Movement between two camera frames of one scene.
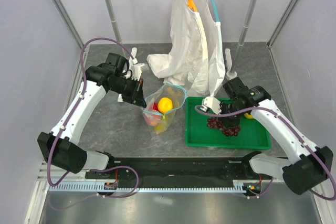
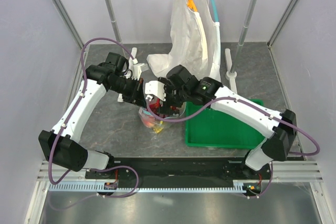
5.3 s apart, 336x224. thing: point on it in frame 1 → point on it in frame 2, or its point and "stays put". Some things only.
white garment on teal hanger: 211,32 stays put
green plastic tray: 254,134 stays put
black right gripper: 227,123 → 165,108
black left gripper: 136,97 stays put
